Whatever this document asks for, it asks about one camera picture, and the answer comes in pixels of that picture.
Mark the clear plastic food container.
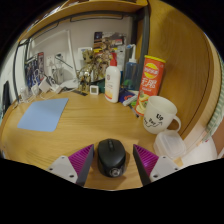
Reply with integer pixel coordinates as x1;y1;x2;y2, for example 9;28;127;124
153;129;187;161

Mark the white lotion bottle red pump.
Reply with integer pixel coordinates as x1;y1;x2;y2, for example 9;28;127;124
104;52;122;104

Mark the white power strip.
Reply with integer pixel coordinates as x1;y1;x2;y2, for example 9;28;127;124
49;83;65;95

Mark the white desk lamp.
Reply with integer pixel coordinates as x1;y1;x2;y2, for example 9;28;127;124
31;29;80;88

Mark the wooden shelf unit grey frame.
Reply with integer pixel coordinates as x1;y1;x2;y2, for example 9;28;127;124
12;0;151;101

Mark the small white desk clock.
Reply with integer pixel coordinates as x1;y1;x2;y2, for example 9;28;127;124
89;84;100;96

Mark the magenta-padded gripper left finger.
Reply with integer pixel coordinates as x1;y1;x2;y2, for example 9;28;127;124
46;143;95;187

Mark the black bag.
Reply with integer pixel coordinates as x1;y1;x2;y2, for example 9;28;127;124
2;80;12;114

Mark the blue packet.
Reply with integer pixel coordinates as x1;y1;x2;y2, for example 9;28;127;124
118;88;138;104

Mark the black computer mouse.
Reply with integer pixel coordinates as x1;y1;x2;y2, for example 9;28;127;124
96;138;127;179

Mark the clear plastic cup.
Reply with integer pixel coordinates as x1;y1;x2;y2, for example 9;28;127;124
18;86;31;103

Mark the green striped cloth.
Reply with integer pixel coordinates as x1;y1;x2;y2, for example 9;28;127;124
203;54;224;143

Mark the red and yellow chips can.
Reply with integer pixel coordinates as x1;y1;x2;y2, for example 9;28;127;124
134;55;167;117

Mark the light blue mouse pad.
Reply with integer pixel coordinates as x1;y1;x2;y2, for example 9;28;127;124
17;97;70;133

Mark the colourful printed box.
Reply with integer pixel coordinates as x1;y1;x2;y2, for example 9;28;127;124
93;31;128;54

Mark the brown tree creature figurine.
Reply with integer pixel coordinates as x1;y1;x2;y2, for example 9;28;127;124
77;49;108;93

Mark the white mug with black print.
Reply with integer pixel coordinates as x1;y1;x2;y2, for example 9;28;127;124
142;95;182;135

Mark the large white power adapter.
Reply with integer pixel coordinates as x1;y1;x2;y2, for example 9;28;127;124
38;77;52;94

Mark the blue spray bottle white nozzle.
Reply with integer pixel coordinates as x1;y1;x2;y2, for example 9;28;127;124
122;43;140;91

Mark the blue model kit box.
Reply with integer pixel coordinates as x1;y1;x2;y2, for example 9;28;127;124
23;51;46;88

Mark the white marker pen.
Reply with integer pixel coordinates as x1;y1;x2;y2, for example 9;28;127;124
122;94;139;108

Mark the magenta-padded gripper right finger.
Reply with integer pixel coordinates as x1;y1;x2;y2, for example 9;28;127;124
132;143;181;186

